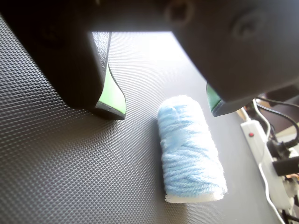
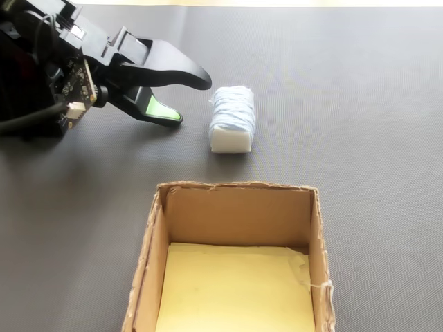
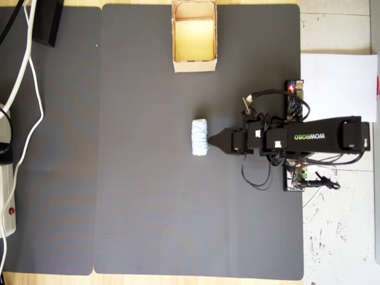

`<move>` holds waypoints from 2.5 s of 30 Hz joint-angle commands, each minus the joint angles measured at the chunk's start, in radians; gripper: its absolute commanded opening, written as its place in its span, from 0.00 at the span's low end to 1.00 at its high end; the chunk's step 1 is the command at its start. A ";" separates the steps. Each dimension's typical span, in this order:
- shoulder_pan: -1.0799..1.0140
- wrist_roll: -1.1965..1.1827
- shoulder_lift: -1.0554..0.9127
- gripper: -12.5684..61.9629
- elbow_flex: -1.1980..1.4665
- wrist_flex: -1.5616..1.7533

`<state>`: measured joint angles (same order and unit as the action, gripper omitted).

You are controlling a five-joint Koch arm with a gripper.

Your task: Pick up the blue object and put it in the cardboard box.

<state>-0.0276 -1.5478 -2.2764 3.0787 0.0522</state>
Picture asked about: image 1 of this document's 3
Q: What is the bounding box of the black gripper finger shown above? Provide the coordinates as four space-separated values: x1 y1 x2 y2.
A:
0 0 131 120
130 0 299 117

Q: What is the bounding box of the white power strip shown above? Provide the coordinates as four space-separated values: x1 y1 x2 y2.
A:
240 120 299 210

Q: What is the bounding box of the foam block blue yarn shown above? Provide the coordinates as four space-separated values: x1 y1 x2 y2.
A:
157 94 228 203

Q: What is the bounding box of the black power cable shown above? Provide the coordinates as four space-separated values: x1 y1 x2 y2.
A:
256 97 299 143

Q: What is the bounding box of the large dark textured mat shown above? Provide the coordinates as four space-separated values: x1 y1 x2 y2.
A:
0 14 281 224

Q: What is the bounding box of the thin white cable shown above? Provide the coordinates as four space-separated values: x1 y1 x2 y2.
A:
252 98 287 224

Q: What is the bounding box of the black power plug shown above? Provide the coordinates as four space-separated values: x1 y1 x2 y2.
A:
272 157 299 177
267 139 292 156

